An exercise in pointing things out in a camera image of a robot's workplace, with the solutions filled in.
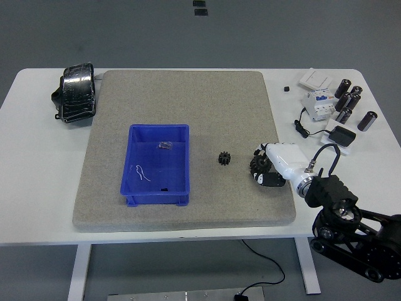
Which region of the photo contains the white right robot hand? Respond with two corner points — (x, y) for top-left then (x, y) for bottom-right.
(249, 142), (313, 188)

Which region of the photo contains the blue plastic box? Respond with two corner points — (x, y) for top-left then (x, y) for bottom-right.
(120, 124), (191, 208)

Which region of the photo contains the black power adapter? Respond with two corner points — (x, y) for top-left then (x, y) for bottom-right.
(327, 125), (357, 147)

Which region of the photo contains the white circuit breaker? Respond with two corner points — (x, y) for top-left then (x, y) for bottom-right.
(301, 87), (339, 123)

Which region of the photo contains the white table leg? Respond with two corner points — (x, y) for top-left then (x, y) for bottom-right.
(67, 243), (92, 301)
(293, 238), (322, 295)

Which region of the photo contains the grey-brown mat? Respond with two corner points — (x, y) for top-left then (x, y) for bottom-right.
(71, 70), (298, 233)

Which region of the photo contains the black tape-wrapped bundle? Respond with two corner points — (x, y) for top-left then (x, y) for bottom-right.
(50, 62), (98, 124)

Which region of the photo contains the black adapter cord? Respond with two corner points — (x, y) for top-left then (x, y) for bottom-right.
(293, 107), (330, 139)

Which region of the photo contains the white wall switch plate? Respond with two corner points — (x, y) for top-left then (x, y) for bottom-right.
(298, 68), (333, 90)

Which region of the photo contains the black floor cable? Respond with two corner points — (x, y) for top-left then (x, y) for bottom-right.
(239, 240), (286, 295)

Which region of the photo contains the grey metal base plate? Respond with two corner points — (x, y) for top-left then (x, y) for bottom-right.
(107, 287), (266, 301)

